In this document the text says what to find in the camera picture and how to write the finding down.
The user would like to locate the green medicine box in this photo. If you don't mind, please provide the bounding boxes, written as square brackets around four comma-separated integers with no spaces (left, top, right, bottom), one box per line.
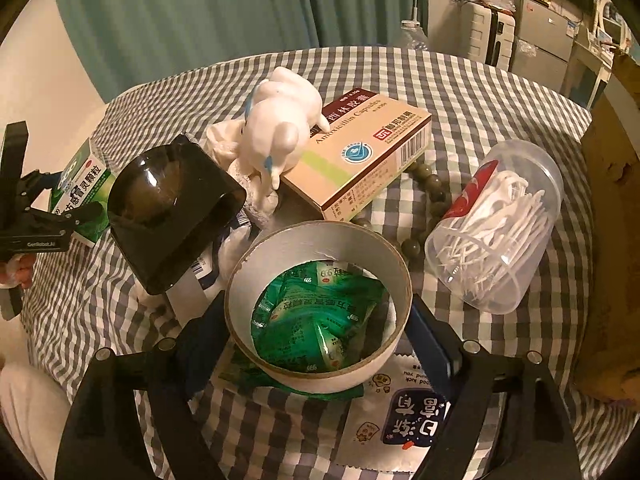
[48,139,115,247]

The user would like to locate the black glossy plastic container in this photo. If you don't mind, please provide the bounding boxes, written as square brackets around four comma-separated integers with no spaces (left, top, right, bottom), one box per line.
[107,134,246,296]

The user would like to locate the white snack packet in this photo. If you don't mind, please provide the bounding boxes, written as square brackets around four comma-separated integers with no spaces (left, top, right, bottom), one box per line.
[336,354,451,472]

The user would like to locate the clear jar of floss picks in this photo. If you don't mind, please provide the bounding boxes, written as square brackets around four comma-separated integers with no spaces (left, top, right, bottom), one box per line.
[424,140,564,314]

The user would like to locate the green medicine sachets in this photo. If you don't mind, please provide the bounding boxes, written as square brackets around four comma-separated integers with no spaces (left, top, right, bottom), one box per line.
[250,260,396,374]

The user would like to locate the white dog figurine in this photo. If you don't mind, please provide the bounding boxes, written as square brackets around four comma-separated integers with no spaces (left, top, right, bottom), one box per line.
[240,66,331,191]

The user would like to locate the white tape roll ring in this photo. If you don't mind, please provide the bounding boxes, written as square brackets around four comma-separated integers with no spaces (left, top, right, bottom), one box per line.
[223,219,414,395]

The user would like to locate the beige amoxicillin medicine box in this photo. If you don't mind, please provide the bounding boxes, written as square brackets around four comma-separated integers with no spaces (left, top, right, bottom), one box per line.
[283,88,432,221]

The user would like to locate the person's left hand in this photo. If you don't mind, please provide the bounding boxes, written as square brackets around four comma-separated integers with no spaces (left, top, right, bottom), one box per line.
[0,254,36,289]

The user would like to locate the cardboard box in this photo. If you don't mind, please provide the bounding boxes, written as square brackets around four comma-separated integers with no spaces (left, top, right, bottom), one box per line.
[574,54,639,411]

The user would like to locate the white crumpled tissue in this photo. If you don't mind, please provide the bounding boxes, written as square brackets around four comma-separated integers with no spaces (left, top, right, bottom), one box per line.
[202,118,279,230]

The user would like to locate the green curtain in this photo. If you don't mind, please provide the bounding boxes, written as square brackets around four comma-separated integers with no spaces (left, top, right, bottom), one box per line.
[55,0,428,101]

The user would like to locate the green checkered tablecloth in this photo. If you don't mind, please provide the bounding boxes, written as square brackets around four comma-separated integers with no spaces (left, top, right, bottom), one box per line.
[22,47,638,479]

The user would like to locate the white vanity table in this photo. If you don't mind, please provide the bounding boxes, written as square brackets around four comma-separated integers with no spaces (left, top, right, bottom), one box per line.
[560,30,620,110]

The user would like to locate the silver mini fridge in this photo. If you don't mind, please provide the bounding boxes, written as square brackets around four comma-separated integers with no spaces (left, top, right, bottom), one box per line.
[510,0,579,92]

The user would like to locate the white suitcase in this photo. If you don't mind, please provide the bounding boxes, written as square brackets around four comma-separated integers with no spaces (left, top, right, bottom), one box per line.
[459,2,515,70]

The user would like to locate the large water bottle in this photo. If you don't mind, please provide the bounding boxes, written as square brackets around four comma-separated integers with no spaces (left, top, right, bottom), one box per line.
[392,20,428,51]

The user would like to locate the dark green bead bracelet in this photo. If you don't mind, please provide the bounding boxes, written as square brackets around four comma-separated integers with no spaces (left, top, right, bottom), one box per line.
[349,159,454,261]

